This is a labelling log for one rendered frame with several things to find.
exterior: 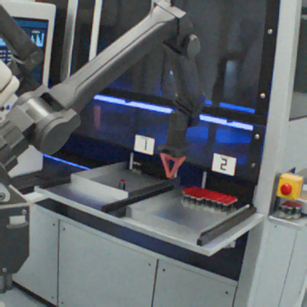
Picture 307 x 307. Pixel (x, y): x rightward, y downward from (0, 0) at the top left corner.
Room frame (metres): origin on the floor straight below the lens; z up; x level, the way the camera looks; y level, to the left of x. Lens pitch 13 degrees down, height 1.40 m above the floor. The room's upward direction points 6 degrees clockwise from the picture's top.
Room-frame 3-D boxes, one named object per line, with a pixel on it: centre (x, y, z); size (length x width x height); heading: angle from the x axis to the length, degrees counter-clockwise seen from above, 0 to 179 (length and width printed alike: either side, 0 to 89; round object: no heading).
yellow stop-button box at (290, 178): (1.51, -0.47, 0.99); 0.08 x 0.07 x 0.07; 147
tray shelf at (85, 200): (1.58, -0.02, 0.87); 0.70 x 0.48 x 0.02; 57
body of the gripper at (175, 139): (1.43, -0.06, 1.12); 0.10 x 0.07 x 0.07; 154
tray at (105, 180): (1.73, 0.09, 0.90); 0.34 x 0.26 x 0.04; 147
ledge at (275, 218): (1.54, -0.51, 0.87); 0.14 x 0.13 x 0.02; 147
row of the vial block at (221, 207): (1.53, -0.19, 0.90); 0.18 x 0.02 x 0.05; 56
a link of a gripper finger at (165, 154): (1.44, -0.06, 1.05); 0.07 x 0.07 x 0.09; 64
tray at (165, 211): (1.46, -0.14, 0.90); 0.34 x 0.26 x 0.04; 147
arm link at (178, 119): (1.44, -0.07, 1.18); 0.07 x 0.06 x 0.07; 152
